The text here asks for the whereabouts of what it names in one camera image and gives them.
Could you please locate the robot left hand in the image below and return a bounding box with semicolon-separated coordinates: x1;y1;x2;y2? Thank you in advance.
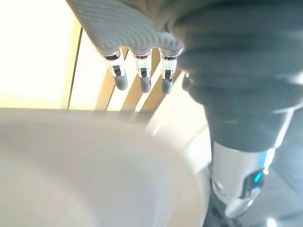
65;0;303;218

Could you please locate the white round plate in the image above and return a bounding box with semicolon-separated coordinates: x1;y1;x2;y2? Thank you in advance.
0;91;215;227

